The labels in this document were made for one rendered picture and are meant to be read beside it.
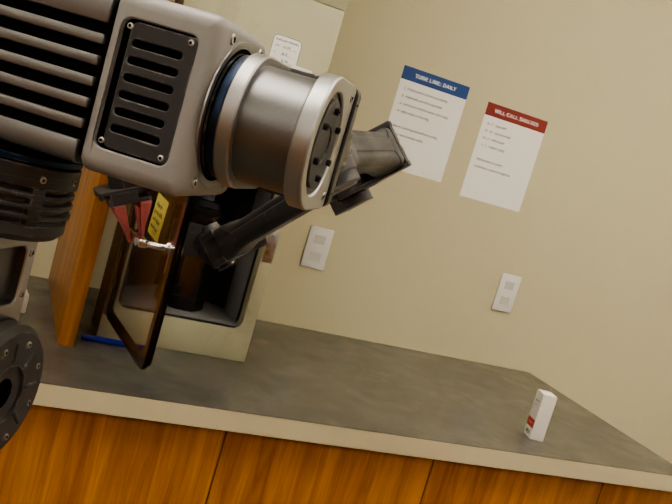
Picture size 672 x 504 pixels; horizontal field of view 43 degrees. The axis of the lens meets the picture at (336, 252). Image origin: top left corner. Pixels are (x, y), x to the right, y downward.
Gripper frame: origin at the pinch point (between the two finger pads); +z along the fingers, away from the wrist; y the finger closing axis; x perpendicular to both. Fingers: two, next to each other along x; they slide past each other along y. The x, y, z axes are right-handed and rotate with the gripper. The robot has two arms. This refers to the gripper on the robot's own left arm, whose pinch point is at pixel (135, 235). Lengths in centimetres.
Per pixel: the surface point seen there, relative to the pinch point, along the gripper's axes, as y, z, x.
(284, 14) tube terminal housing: -40, -33, -20
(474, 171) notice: -108, 18, -55
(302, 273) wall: -53, 37, -60
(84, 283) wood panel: 8.3, 10.9, -13.8
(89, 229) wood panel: 5.5, 0.9, -14.0
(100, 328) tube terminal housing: 6.0, 23.7, -22.1
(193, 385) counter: -6.1, 31.1, -0.8
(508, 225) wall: -118, 36, -54
